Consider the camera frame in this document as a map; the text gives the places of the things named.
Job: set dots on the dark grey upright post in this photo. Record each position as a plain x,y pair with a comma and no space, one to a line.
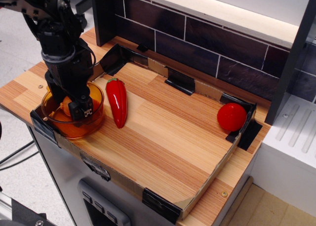
303,40

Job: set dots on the grey control panel with buttons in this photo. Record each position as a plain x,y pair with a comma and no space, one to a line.
100,210

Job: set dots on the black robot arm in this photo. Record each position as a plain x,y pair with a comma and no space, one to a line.
52,22

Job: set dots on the white toy sink counter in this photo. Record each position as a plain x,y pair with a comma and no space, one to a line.
286,162

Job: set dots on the red toy pepper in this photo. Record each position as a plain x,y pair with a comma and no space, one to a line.
117,97

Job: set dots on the orange toy carrot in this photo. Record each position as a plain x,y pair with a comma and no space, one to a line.
66,106

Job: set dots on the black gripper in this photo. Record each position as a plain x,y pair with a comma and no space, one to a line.
67,76

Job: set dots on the black office chair base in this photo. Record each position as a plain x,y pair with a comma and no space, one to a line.
81,8

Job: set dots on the orange transparent plastic pot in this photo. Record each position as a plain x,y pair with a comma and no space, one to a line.
54,114

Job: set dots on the red toy tomato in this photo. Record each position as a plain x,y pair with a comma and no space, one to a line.
231,117

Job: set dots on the dark grey left post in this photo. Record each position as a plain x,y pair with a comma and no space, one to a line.
104,20

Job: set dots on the cardboard fence with black tape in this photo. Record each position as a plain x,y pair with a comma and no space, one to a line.
171,163

